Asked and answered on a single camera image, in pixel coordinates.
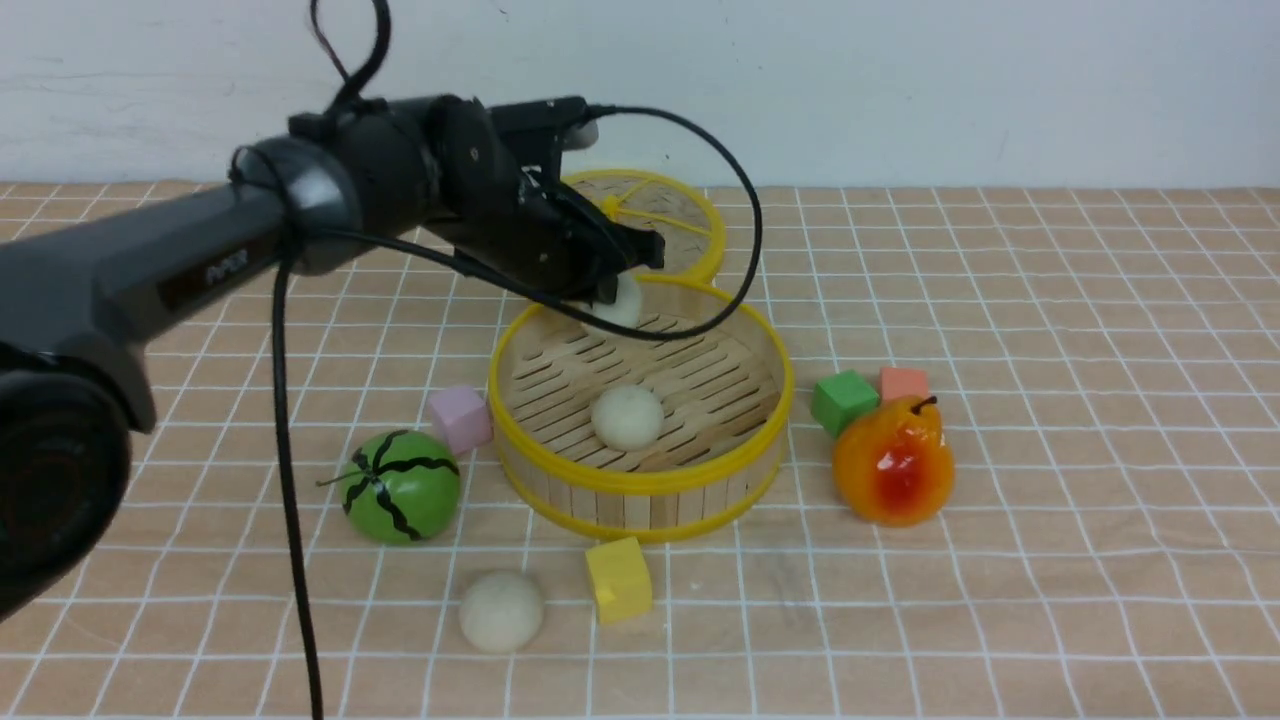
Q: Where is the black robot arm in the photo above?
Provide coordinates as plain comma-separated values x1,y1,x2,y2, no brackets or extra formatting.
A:
1,95,666,618

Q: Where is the green toy watermelon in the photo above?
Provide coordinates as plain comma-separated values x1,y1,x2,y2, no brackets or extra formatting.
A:
316,429,461,544

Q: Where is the bamboo steamer tray yellow rim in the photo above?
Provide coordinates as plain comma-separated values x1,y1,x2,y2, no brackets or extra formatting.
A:
488,304,795,543

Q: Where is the orange toy pear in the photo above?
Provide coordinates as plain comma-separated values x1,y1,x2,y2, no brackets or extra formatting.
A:
831,396,956,527

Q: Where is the pink foam cube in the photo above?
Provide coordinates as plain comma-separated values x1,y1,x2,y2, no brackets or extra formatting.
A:
428,386,494,455

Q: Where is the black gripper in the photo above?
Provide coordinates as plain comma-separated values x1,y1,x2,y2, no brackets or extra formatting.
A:
424,96,666,306

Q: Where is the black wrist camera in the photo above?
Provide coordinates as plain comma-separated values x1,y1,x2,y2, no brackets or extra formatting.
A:
488,96,599,176

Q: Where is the black cable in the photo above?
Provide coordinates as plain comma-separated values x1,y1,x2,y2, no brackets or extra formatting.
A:
230,0,764,720

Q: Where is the white bun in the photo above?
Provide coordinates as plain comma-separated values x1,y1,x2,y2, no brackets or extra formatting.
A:
458,570,545,653
590,386,666,452
586,274,643,328

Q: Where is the green foam cube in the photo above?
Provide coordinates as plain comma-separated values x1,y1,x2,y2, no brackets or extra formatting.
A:
810,370,881,439

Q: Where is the white bun front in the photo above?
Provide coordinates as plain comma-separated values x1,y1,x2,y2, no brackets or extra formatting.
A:
458,570,545,653

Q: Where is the orange foam cube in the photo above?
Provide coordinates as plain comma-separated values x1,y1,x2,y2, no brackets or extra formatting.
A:
878,366,931,405

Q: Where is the bamboo steamer lid yellow rim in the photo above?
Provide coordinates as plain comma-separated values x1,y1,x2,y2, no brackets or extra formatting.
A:
563,168,727,284

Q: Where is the yellow foam cube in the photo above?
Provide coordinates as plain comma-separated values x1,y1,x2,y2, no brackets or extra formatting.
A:
585,537,654,625

